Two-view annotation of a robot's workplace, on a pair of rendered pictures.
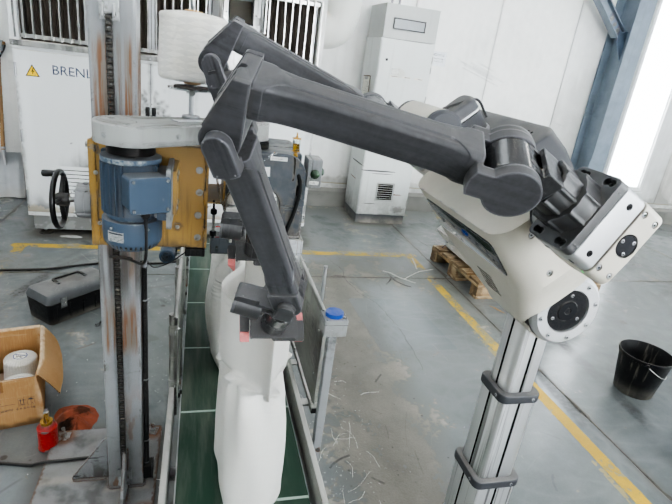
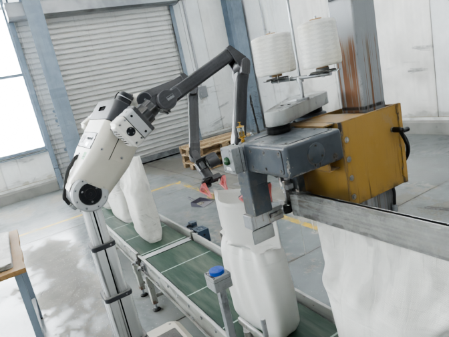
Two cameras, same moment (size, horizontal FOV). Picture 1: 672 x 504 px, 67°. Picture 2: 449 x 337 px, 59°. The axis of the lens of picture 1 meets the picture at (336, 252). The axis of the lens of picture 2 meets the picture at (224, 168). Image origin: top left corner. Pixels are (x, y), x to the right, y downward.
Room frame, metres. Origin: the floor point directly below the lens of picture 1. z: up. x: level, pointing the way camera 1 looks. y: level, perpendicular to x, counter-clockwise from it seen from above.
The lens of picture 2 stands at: (2.88, -0.20, 1.57)
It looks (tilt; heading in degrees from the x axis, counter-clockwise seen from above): 13 degrees down; 168
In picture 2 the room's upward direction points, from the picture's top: 12 degrees counter-clockwise
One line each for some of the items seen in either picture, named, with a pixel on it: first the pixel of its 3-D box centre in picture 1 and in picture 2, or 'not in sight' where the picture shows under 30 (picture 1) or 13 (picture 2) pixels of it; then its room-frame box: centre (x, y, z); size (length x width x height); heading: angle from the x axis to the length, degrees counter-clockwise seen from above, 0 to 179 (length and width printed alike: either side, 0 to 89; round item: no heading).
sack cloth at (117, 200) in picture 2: not in sight; (116, 183); (-1.14, -0.49, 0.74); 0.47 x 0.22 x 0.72; 17
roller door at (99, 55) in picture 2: not in sight; (117, 90); (-6.08, -0.29, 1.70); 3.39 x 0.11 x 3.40; 106
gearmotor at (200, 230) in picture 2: not in sight; (194, 231); (-0.28, 0.09, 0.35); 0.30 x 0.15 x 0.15; 16
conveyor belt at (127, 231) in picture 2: not in sight; (126, 221); (-1.12, -0.49, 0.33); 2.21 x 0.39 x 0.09; 16
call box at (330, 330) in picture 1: (333, 323); (218, 279); (1.48, -0.02, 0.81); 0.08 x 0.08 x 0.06; 16
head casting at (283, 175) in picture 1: (261, 181); (288, 170); (1.64, 0.28, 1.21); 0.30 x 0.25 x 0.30; 16
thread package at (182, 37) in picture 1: (193, 48); (273, 55); (1.33, 0.42, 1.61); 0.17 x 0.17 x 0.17
